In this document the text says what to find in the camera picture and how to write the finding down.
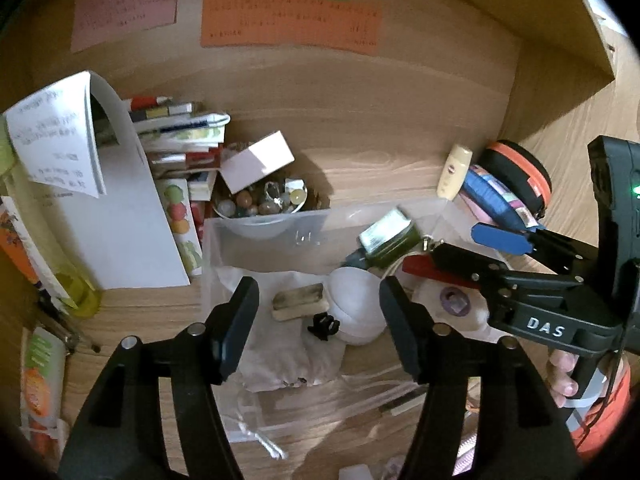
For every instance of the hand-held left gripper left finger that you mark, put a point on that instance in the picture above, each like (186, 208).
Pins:
(235, 330)

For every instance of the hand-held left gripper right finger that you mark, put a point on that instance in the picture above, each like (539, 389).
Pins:
(400, 325)

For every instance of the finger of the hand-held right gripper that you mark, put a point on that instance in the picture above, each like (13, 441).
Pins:
(465, 265)
(500, 237)

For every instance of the round white container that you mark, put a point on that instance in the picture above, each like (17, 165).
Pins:
(450, 324)

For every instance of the white round pad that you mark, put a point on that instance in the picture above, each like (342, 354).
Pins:
(355, 300)

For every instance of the white cloth pouch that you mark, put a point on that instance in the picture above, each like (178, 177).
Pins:
(290, 355)

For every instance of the green spray bottle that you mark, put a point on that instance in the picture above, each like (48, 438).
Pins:
(395, 245)

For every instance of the black claw clip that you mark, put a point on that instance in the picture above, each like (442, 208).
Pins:
(322, 327)

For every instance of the clear plastic storage box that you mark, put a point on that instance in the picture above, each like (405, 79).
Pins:
(280, 250)

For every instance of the person's right forearm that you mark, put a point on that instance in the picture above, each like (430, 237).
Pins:
(612, 410)

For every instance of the wooden desktop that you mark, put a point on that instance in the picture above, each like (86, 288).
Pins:
(140, 312)

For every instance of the person's right hand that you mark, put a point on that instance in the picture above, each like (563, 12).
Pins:
(562, 375)

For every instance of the blue packet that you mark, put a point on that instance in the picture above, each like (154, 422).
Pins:
(487, 195)

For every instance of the black and orange round case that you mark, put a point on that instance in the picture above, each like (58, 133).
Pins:
(520, 165)

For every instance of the small beige bottle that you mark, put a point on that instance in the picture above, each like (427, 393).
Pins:
(452, 175)

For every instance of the white bowl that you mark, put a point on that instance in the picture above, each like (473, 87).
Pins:
(250, 227)

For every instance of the fruit printed card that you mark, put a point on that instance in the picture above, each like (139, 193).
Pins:
(175, 210)

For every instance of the white paper sheet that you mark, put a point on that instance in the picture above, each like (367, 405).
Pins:
(130, 230)

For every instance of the black pen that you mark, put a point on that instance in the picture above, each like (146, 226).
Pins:
(75, 335)

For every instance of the yellow-green bottle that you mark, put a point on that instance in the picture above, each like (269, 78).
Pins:
(75, 295)

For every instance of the pink and white box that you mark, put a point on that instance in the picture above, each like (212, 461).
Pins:
(260, 160)

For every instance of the orange and green tube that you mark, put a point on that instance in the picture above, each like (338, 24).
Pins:
(42, 385)

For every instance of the stack of booklets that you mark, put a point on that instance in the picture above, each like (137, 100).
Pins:
(170, 125)

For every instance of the orange packet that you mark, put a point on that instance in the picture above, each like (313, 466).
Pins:
(15, 245)

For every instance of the white receipt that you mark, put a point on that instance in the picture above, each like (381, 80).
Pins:
(55, 130)

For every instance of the orange paper note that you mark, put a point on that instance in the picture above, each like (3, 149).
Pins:
(290, 25)

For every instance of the pink paper note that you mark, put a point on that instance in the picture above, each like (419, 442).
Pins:
(125, 10)

